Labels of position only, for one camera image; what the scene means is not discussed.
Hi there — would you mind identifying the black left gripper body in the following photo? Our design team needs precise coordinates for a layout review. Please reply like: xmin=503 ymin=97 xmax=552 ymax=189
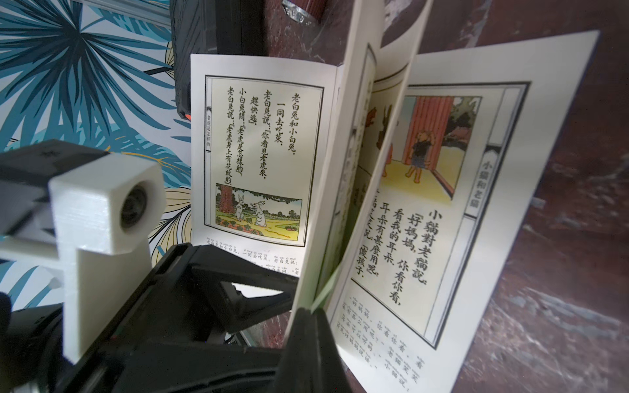
xmin=1 ymin=294 xmax=282 ymax=392

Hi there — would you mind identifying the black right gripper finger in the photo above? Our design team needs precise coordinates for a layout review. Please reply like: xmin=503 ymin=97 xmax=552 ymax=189
xmin=275 ymin=308 xmax=352 ymax=392

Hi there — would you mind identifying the green sticky note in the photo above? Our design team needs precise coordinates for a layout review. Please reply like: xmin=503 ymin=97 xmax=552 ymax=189
xmin=311 ymin=265 xmax=341 ymax=312

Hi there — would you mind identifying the Chinese picture book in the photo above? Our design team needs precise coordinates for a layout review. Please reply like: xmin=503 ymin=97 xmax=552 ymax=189
xmin=190 ymin=1 xmax=599 ymax=392

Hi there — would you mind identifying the black plastic tool case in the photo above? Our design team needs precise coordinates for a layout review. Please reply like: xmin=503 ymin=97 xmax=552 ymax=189
xmin=169 ymin=0 xmax=267 ymax=120

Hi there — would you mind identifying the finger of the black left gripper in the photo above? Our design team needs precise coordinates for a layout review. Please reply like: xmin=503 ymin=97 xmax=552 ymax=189
xmin=152 ymin=243 xmax=298 ymax=333

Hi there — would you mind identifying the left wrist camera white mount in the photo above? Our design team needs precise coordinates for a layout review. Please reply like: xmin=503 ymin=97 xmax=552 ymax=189
xmin=1 ymin=140 xmax=165 ymax=363

